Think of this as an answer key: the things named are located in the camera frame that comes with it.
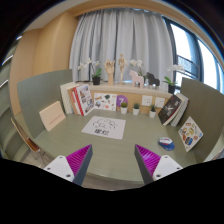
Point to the wooden back shelf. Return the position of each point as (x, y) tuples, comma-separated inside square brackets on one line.
[(133, 94)]

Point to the small potted plant left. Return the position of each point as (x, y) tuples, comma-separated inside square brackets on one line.
[(124, 107)]

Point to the green left desk partition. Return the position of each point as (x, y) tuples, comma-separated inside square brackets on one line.
[(38, 92)]

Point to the pink wooden horse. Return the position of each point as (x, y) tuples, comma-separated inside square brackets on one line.
[(136, 78)]

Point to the colourful sticker picture book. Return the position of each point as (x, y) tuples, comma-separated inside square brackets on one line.
[(190, 134)]

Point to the wooden chair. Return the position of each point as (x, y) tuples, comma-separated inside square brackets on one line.
[(35, 149)]

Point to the green desk partition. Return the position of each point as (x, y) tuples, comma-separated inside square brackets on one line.
[(38, 92), (206, 108)]

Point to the white wall socket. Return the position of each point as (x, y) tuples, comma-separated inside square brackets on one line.
[(146, 100), (159, 102)]

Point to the white orchid middle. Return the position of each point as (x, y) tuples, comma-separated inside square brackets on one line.
[(138, 64)]

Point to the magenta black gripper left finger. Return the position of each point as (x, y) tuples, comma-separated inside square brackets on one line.
[(73, 167)]

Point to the black standing book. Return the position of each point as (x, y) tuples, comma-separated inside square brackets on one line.
[(167, 113)]

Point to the illustrated poster card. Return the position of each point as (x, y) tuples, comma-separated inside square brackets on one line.
[(105, 101)]

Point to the wooden hand model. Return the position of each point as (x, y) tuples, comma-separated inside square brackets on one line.
[(109, 68)]

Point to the purple round number sign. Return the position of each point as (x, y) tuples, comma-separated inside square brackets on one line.
[(120, 100)]

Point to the white orchid black pot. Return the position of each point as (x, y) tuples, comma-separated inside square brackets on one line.
[(95, 68), (172, 84)]

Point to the white book behind black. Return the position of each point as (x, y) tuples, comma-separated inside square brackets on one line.
[(181, 109)]

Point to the grey curtain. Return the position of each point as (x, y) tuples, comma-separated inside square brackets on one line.
[(111, 34)]

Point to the wooden mannequin figure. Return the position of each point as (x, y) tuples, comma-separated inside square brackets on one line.
[(122, 63)]

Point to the white standing books stack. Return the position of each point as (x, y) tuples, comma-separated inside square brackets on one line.
[(68, 98)]

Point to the white wall socket left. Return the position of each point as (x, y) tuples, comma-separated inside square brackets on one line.
[(146, 100)]

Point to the small potted plant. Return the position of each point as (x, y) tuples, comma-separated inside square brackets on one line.
[(136, 108), (152, 112), (124, 107)]

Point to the white orchid black pot left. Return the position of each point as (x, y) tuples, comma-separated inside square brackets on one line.
[(95, 68)]

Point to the green right desk partition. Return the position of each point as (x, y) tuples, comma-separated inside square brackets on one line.
[(206, 108)]

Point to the white orchid black pot right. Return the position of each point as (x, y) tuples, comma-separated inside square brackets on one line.
[(172, 84)]

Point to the red white standing book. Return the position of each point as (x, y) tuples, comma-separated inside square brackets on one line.
[(83, 99)]

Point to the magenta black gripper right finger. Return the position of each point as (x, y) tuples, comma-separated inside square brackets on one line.
[(152, 166)]

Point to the white paper mouse mat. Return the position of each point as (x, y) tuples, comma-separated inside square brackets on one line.
[(105, 127)]

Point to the white wall socket right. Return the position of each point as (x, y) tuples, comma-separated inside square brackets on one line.
[(159, 102)]

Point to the black wooden horse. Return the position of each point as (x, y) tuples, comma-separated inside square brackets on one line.
[(152, 80)]

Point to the small potted plant middle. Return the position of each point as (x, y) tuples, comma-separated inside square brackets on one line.
[(136, 108)]

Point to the small potted plant right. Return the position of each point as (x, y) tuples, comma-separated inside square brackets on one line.
[(152, 112)]

